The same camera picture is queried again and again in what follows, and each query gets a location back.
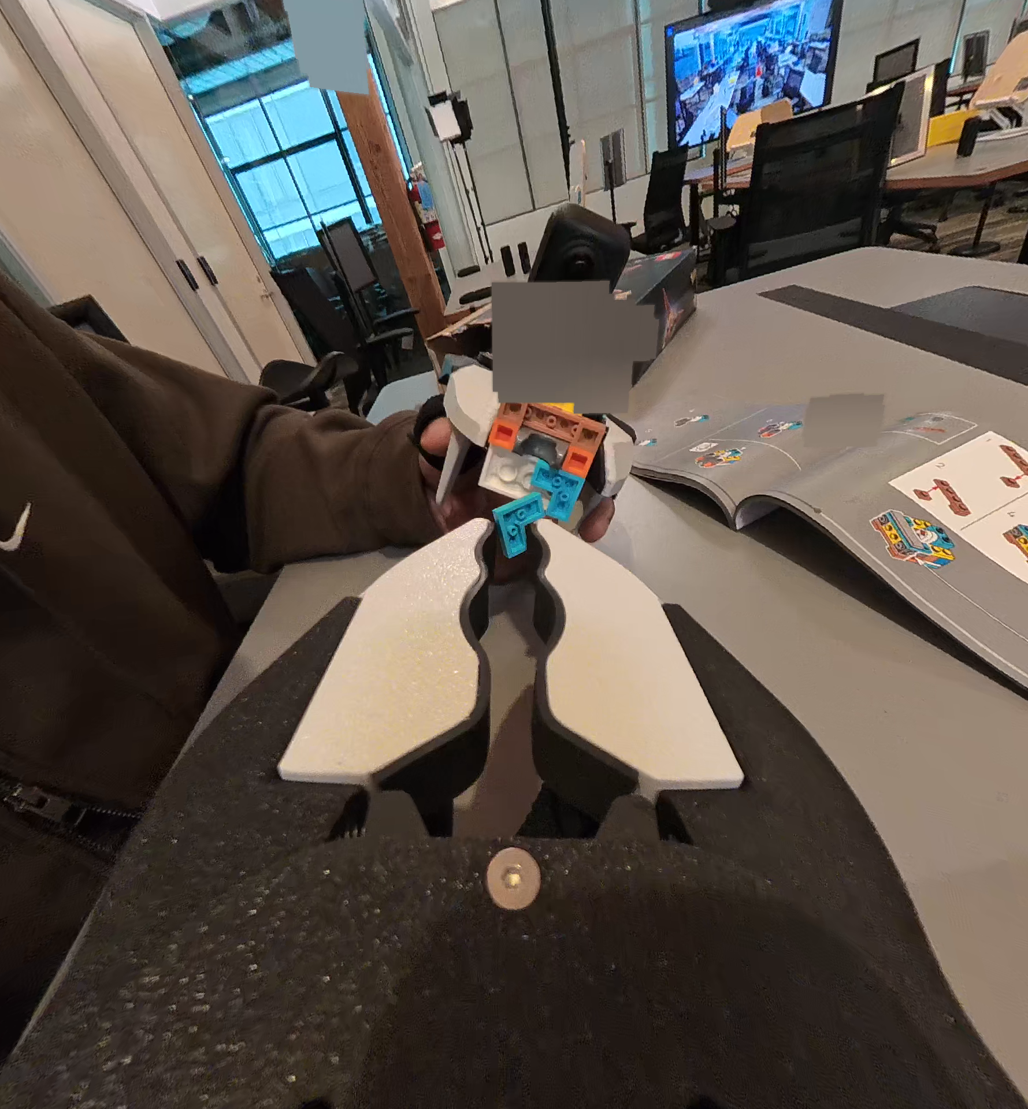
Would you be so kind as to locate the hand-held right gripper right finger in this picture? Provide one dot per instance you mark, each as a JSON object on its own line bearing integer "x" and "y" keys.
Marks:
{"x": 626, "y": 684}

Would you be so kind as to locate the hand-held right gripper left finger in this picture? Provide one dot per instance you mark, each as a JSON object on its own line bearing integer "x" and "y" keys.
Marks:
{"x": 392, "y": 676}

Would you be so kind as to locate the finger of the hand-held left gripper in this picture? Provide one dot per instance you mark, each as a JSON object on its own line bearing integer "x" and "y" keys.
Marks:
{"x": 466, "y": 407}
{"x": 618, "y": 450}

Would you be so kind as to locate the multicoloured brick model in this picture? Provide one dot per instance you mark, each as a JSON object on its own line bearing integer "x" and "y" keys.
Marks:
{"x": 514, "y": 472}

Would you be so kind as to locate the teal L-shaped brick plate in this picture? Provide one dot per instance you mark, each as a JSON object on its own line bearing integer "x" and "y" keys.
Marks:
{"x": 518, "y": 520}

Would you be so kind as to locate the person's left forearm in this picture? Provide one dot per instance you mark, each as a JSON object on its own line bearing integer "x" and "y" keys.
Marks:
{"x": 288, "y": 485}

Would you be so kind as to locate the grey desk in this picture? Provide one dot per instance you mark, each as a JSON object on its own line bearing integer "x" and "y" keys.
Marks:
{"x": 826, "y": 780}

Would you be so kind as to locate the wood-edged desk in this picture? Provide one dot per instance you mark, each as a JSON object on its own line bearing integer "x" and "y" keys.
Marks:
{"x": 999, "y": 152}

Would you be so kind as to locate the person's left hand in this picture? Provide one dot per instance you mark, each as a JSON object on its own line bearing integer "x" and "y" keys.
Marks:
{"x": 599, "y": 518}

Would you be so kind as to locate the dark printed toy box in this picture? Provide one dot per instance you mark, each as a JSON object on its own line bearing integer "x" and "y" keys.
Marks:
{"x": 670, "y": 303}

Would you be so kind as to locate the red fire extinguisher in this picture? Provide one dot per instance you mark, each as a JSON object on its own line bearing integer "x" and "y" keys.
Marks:
{"x": 427, "y": 217}

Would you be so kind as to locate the grey instruction booklet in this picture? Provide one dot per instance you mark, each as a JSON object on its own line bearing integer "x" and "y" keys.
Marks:
{"x": 782, "y": 485}

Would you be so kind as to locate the light panel on stand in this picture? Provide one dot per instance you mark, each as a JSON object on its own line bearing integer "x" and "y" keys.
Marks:
{"x": 446, "y": 121}

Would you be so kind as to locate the monitor on easel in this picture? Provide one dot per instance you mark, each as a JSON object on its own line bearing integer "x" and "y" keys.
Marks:
{"x": 345, "y": 256}

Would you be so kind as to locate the black mesh office chair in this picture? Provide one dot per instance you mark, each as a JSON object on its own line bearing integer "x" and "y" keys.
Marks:
{"x": 808, "y": 182}

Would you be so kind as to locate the person's brown jacket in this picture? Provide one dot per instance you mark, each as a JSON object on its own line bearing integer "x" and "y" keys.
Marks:
{"x": 63, "y": 606}

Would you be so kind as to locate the white double door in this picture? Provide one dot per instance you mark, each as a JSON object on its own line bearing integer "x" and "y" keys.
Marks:
{"x": 176, "y": 217}

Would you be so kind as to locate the yellow box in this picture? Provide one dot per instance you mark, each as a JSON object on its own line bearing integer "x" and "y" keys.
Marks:
{"x": 951, "y": 134}

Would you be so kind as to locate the wooden laptop stand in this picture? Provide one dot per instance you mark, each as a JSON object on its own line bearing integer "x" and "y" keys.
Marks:
{"x": 1021, "y": 78}

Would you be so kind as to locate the wooden post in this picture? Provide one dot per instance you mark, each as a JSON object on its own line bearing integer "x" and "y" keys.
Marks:
{"x": 392, "y": 217}

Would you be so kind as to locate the large wall screen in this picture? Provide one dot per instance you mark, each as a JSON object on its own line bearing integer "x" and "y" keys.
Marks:
{"x": 752, "y": 69}

